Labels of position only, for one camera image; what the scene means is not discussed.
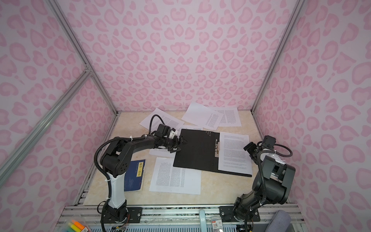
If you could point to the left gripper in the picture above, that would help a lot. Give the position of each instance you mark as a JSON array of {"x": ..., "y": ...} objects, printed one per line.
[{"x": 175, "y": 145}]

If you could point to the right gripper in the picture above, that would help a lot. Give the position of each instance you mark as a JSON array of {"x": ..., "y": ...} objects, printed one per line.
[{"x": 250, "y": 147}]

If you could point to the printed paper sheet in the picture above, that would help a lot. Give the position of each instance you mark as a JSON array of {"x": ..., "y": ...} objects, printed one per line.
[
  {"x": 170, "y": 179},
  {"x": 232, "y": 156}
]

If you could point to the orange and black folder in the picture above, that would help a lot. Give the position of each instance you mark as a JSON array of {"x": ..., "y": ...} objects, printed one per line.
[{"x": 199, "y": 152}]

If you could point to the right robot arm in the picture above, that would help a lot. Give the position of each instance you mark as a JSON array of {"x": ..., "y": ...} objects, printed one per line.
[{"x": 271, "y": 186}]

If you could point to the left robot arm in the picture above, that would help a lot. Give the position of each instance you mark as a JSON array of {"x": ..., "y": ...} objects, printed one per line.
[{"x": 113, "y": 157}]

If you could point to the blue book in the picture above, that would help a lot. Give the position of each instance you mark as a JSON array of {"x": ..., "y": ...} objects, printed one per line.
[{"x": 134, "y": 176}]

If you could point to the grey cloth roll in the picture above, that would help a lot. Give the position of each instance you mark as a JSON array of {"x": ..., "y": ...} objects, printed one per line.
[{"x": 280, "y": 222}]

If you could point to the small red label bag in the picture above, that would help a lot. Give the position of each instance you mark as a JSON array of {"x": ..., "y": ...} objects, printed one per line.
[{"x": 217, "y": 224}]

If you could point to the highlighter marker pack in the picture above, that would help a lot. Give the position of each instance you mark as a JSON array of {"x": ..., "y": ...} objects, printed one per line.
[{"x": 75, "y": 226}]

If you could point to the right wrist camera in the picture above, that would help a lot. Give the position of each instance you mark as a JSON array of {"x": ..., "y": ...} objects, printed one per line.
[{"x": 268, "y": 142}]

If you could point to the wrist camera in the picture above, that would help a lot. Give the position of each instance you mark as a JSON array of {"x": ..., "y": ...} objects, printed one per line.
[
  {"x": 165, "y": 131},
  {"x": 268, "y": 142}
]

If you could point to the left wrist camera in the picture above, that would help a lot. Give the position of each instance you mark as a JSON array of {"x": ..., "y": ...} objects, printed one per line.
[{"x": 165, "y": 131}]

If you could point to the light blue handle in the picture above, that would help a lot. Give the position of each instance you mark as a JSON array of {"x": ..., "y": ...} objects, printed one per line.
[{"x": 203, "y": 223}]

